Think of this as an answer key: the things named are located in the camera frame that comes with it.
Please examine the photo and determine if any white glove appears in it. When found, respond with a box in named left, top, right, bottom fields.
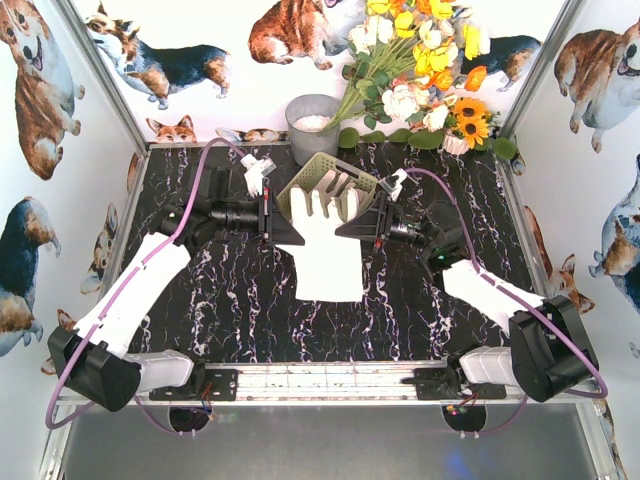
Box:
left=310, top=170, right=367, bottom=224
left=289, top=186, right=364, bottom=303

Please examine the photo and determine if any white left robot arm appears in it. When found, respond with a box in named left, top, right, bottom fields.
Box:
left=47, top=167, right=305, bottom=412

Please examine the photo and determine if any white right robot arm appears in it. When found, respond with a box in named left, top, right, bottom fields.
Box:
left=336, top=193, right=607, bottom=402

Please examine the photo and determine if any pale green storage basket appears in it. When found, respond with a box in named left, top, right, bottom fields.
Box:
left=276, top=152, right=378, bottom=221

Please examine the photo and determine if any small white flower pot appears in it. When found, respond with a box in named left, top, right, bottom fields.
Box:
left=442, top=130, right=470, bottom=156

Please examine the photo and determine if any grey metal bucket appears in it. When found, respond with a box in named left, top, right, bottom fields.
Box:
left=285, top=94, right=340, bottom=166

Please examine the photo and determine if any artificial flower bouquet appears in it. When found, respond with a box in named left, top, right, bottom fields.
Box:
left=331, top=1, right=525, bottom=160

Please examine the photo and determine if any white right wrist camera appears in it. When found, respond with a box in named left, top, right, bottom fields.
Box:
left=378, top=169, right=408, bottom=202

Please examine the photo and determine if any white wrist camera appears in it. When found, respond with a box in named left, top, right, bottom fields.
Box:
left=241, top=154, right=276, bottom=198
left=378, top=169, right=408, bottom=202

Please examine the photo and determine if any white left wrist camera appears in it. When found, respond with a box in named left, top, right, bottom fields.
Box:
left=241, top=154, right=276, bottom=198

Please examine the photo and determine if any aluminium front rail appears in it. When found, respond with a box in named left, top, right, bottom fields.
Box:
left=55, top=360, right=601, bottom=407

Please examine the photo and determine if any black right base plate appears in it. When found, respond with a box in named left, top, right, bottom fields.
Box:
left=402, top=367, right=507, bottom=400

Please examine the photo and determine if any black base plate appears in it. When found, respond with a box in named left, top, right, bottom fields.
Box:
left=149, top=368, right=239, bottom=401
left=402, top=367, right=507, bottom=400

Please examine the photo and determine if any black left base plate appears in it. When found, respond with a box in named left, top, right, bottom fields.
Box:
left=149, top=368, right=239, bottom=401

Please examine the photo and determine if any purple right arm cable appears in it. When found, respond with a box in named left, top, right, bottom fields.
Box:
left=404, top=168, right=609, bottom=435

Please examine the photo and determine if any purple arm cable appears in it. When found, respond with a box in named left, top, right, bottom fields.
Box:
left=44, top=138, right=251, bottom=436
left=404, top=168, right=609, bottom=435

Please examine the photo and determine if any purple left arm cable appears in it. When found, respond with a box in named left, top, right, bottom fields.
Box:
left=44, top=138, right=251, bottom=436

